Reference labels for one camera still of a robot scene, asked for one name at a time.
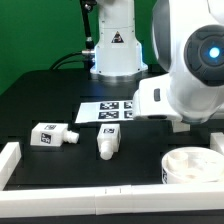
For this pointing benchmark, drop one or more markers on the white right barrier wall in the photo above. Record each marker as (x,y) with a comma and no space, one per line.
(217,142)

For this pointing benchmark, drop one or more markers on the white left barrier wall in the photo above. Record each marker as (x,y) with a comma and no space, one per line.
(9,158)

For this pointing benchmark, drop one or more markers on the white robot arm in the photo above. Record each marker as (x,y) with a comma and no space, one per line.
(188,42)

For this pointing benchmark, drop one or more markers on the white barrier wall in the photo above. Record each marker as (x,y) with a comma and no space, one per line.
(9,158)
(217,142)
(111,200)

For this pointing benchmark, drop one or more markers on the white front barrier wall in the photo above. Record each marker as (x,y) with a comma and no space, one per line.
(111,200)

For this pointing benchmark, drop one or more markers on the white round stool seat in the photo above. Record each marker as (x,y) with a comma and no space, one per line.
(192,165)

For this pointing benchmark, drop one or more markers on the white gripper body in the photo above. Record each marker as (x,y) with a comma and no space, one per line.
(150,102)

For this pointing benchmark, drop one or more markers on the white marker paper sheet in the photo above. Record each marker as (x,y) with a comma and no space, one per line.
(105,111)

